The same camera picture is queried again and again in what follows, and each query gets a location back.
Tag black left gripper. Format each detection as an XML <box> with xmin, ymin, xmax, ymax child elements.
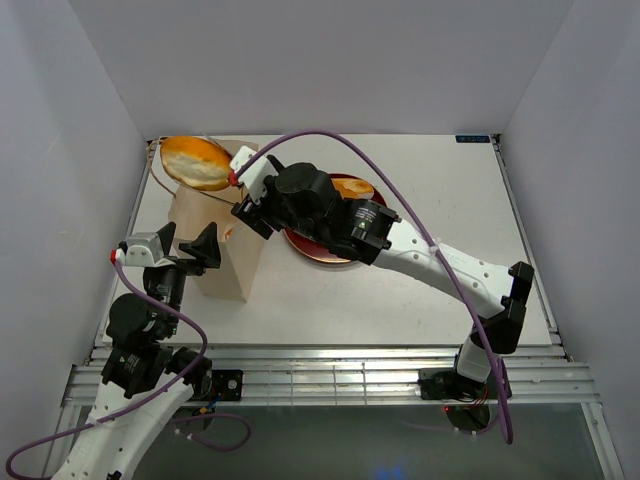
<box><xmin>148</xmin><ymin>220</ymin><xmax>221</xmax><ymax>334</ymax></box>

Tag large round orange bun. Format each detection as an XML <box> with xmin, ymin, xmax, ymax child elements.
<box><xmin>160</xmin><ymin>137</ymin><xmax>232</xmax><ymax>191</ymax></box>

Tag metal serving tongs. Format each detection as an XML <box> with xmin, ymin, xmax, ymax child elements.
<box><xmin>174</xmin><ymin>133</ymin><xmax>246</xmax><ymax>207</ymax></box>

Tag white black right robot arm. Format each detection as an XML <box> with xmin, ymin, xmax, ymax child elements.
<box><xmin>232</xmin><ymin>161</ymin><xmax>534</xmax><ymax>398</ymax></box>

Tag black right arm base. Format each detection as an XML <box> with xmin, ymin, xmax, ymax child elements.
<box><xmin>417</xmin><ymin>368</ymin><xmax>499</xmax><ymax>403</ymax></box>

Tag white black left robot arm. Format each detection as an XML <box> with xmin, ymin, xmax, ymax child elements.
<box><xmin>54</xmin><ymin>222</ymin><xmax>221</xmax><ymax>479</ymax></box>

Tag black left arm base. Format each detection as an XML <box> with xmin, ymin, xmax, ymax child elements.
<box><xmin>193</xmin><ymin>369</ymin><xmax>244</xmax><ymax>402</ymax></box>

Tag white paper bag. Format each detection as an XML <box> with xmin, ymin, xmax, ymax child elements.
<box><xmin>154</xmin><ymin>137</ymin><xmax>264</xmax><ymax>301</ymax></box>

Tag flat toasted white bread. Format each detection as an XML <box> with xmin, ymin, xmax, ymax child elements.
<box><xmin>331</xmin><ymin>177</ymin><xmax>375</xmax><ymax>200</ymax></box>

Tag dark red round plate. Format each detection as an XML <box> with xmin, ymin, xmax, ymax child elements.
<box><xmin>284</xmin><ymin>173</ymin><xmax>386</xmax><ymax>265</ymax></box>

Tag blue label sticker left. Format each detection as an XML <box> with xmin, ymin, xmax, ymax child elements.
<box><xmin>161</xmin><ymin>136</ymin><xmax>194</xmax><ymax>149</ymax></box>

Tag blue label sticker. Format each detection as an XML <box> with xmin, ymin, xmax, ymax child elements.
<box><xmin>455</xmin><ymin>135</ymin><xmax>491</xmax><ymax>144</ymax></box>
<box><xmin>161</xmin><ymin>136</ymin><xmax>194</xmax><ymax>149</ymax></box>

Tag blue label sticker right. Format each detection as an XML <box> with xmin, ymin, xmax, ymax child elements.
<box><xmin>455</xmin><ymin>135</ymin><xmax>491</xmax><ymax>144</ymax></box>

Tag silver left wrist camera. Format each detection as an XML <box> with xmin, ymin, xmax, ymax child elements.
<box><xmin>110</xmin><ymin>232</ymin><xmax>166</xmax><ymax>268</ymax></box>

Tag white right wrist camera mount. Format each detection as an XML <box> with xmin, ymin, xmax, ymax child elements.
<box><xmin>229</xmin><ymin>145</ymin><xmax>277</xmax><ymax>205</ymax></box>

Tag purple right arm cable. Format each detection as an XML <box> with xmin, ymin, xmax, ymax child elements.
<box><xmin>234</xmin><ymin>129</ymin><xmax>515</xmax><ymax>445</ymax></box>

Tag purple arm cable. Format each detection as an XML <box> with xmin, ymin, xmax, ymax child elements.
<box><xmin>7</xmin><ymin>262</ymin><xmax>254</xmax><ymax>480</ymax></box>
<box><xmin>234</xmin><ymin>129</ymin><xmax>515</xmax><ymax>445</ymax></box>

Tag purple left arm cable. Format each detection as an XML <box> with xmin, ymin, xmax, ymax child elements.
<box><xmin>7</xmin><ymin>262</ymin><xmax>254</xmax><ymax>480</ymax></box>

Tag aluminium front frame rail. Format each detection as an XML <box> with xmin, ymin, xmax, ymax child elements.
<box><xmin>62</xmin><ymin>344</ymin><xmax>601</xmax><ymax>407</ymax></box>

